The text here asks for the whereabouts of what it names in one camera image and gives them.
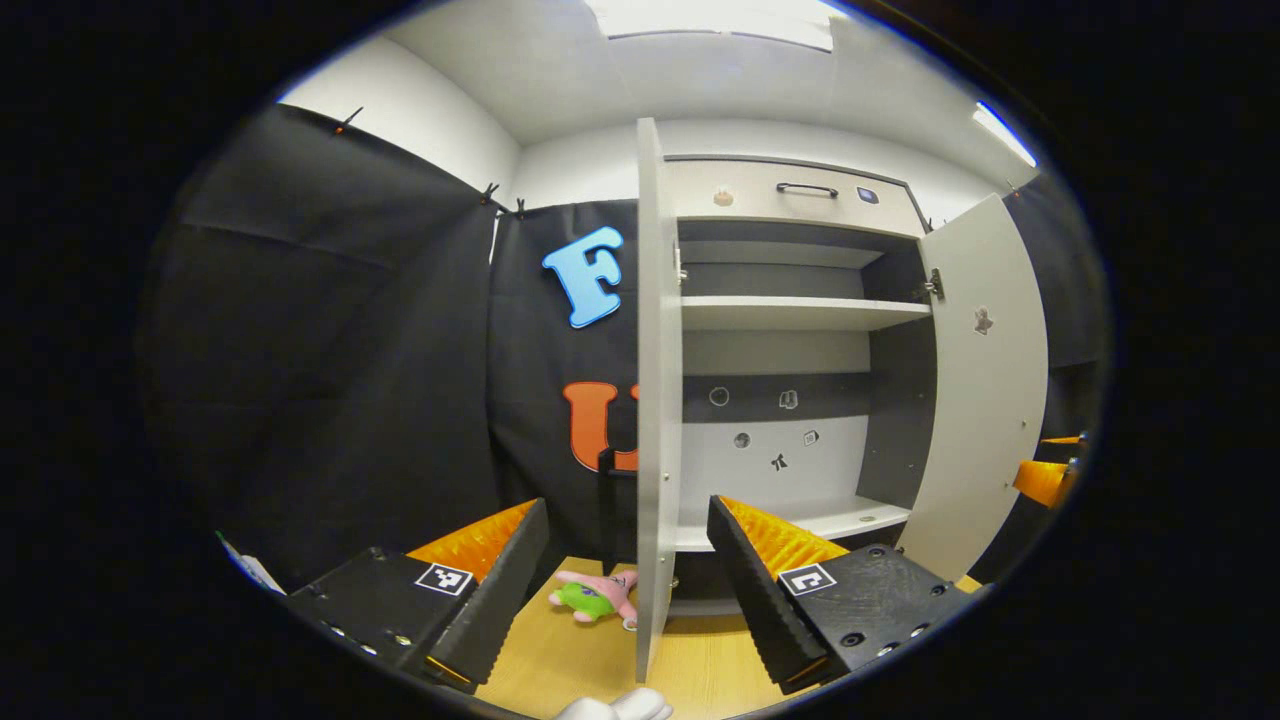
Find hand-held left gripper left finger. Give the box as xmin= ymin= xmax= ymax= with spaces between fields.
xmin=285 ymin=497 xmax=551 ymax=693

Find shoe cabinet door checkered sticker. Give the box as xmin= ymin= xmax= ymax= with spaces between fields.
xmin=597 ymin=118 xmax=686 ymax=684

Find large ceiling light panel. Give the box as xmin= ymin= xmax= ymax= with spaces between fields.
xmin=583 ymin=0 xmax=837 ymax=53

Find white rounded object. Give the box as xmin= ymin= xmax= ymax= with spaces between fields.
xmin=555 ymin=687 xmax=674 ymax=720

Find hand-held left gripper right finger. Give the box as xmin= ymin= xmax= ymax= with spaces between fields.
xmin=706 ymin=494 xmax=976 ymax=698

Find grey cabinet inner shelf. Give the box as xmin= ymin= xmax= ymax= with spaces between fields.
xmin=680 ymin=296 xmax=934 ymax=333

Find shoe cabinet door cube stickers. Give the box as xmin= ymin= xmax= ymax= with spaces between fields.
xmin=893 ymin=193 xmax=1051 ymax=584

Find green pink plush toy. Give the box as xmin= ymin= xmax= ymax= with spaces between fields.
xmin=547 ymin=569 xmax=641 ymax=632

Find small ceiling light panel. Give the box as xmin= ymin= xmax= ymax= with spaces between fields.
xmin=972 ymin=100 xmax=1039 ymax=169

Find grey double-door shoe cabinet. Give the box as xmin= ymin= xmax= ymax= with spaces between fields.
xmin=660 ymin=153 xmax=941 ymax=619

